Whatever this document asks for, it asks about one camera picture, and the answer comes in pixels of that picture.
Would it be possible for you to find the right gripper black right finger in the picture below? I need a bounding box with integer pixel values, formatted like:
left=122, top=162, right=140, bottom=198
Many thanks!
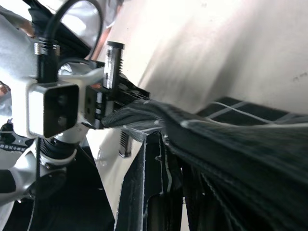
left=182, top=166, right=238, bottom=231

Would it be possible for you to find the black ribbed finger of the left gripper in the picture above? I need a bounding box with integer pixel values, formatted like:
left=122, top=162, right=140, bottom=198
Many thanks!
left=117, top=129, right=133, bottom=158
left=103, top=40, right=126, bottom=90

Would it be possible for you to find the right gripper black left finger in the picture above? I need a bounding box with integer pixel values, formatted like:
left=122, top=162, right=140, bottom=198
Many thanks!
left=115, top=131, right=184, bottom=231

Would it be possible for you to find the black grid pouch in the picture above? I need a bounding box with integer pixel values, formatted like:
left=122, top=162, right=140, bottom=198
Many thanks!
left=101, top=96, right=308, bottom=231

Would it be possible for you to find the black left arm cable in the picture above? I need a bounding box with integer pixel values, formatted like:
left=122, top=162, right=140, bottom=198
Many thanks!
left=33, top=0, right=104, bottom=84

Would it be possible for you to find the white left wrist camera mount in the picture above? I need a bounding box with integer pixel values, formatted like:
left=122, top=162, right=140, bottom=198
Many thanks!
left=25, top=67, right=107, bottom=141

